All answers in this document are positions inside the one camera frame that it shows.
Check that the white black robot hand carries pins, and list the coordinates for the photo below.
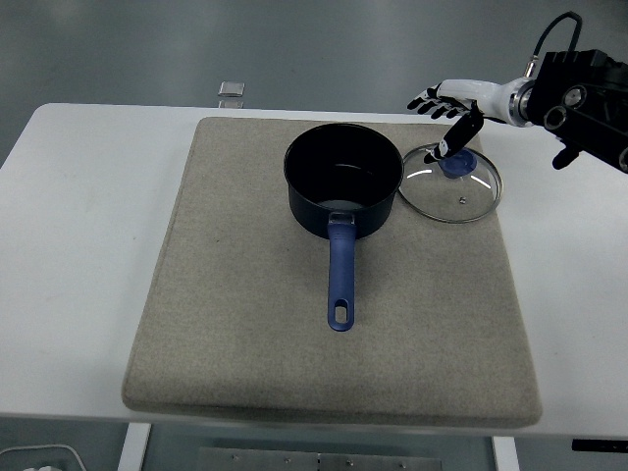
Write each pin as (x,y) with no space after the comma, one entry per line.
(486,95)

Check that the glass lid with blue knob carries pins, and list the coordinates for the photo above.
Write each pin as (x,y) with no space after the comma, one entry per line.
(441,196)

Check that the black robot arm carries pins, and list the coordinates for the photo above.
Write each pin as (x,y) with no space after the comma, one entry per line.
(589,113)

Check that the small metal floor plate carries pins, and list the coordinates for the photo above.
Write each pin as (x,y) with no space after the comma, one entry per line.
(230,104)
(231,88)

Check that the beige fabric mat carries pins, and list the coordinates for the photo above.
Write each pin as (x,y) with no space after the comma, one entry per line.
(245,319)

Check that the white table leg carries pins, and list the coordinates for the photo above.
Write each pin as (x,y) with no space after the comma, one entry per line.
(133,449)
(506,454)

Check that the black flat bar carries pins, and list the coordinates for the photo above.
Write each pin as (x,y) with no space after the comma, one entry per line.
(601,444)

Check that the grey metal plate with screws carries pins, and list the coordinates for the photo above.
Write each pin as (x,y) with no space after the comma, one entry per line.
(319,461)

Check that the white plastic container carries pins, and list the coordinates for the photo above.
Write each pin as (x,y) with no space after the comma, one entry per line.
(44,458)

